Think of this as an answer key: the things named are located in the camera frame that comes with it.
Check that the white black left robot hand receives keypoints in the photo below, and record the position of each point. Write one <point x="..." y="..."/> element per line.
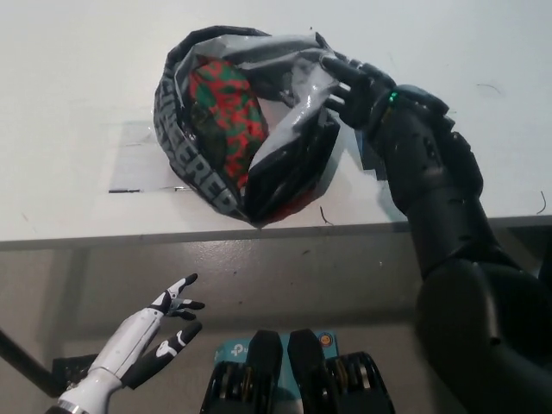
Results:
<point x="125" y="340"/>

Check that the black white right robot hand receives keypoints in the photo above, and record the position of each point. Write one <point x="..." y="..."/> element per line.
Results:
<point x="366" y="95"/>

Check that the black grey plastic bag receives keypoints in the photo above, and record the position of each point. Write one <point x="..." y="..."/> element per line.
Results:
<point x="297" y="172"/>

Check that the red green coffee bean bag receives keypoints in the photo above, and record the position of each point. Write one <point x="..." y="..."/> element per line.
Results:
<point x="233" y="121"/>

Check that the black robot feet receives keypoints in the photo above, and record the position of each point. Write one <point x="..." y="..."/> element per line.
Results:
<point x="263" y="366"/>

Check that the black table leg with plate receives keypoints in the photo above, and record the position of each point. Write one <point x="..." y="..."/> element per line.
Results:
<point x="26" y="362"/>

